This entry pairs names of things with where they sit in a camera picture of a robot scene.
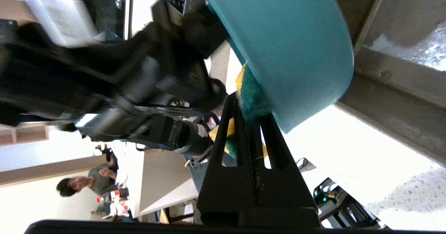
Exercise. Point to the green and yellow sponge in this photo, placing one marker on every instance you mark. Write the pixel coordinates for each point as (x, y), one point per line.
(254, 98)

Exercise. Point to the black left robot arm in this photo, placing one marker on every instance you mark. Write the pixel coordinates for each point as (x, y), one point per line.
(69, 87)

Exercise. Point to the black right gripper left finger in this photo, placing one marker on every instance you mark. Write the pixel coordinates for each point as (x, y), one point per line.
(223, 199)

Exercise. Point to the light wooden table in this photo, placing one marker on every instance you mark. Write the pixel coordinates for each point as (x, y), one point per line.
(163, 181)

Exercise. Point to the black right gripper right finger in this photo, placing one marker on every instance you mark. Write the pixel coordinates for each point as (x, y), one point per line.
(289, 202)

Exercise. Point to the blue plastic bowl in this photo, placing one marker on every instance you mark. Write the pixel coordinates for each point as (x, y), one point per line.
(296, 45)

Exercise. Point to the black device with green light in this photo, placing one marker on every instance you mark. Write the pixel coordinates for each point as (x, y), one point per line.
(348, 206)

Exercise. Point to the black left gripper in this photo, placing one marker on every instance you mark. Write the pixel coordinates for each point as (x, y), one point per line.
(167, 66)

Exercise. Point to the person in grey shirt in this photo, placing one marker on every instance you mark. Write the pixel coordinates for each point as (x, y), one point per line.
(97, 181)

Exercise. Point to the stainless steel sink basin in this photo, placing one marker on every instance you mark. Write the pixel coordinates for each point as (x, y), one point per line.
(400, 87)

